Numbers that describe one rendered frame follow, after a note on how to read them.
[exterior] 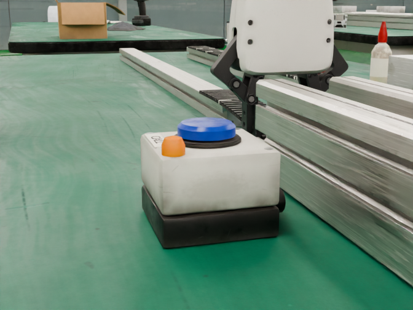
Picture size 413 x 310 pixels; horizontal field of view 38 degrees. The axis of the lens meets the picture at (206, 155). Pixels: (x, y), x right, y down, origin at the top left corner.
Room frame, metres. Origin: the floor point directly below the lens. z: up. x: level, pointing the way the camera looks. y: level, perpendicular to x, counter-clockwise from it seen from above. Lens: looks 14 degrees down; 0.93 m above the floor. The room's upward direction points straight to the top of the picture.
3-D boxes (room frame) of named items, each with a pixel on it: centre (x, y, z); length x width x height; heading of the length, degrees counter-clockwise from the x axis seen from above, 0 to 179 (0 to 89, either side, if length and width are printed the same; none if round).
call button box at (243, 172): (0.40, -0.01, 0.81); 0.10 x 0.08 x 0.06; 106
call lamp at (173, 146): (0.37, 0.02, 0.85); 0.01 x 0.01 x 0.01
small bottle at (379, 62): (1.14, -0.33, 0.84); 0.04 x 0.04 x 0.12
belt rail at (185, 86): (1.21, 0.09, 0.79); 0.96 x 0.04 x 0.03; 16
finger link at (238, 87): (0.60, -0.04, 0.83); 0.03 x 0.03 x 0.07; 16
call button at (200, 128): (0.40, 0.00, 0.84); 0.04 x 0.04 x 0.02
